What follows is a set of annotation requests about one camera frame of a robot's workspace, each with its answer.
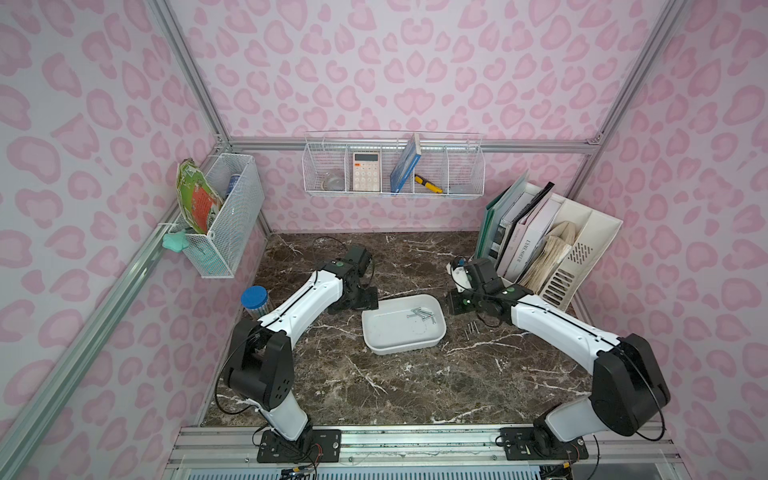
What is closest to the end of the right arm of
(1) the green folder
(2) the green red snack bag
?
(1) the green folder

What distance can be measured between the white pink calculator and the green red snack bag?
1.33 feet

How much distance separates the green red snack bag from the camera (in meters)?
0.70

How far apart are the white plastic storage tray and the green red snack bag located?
510mm

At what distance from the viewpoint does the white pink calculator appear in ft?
3.18

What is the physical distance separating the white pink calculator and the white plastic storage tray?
38cm

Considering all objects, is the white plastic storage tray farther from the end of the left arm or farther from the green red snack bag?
the green red snack bag

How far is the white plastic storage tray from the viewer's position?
92cm

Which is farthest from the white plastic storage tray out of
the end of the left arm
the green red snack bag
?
the green red snack bag

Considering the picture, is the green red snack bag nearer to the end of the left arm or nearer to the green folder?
the end of the left arm

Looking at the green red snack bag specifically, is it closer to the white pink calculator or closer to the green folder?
the white pink calculator

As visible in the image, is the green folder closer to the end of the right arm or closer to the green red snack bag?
the end of the right arm
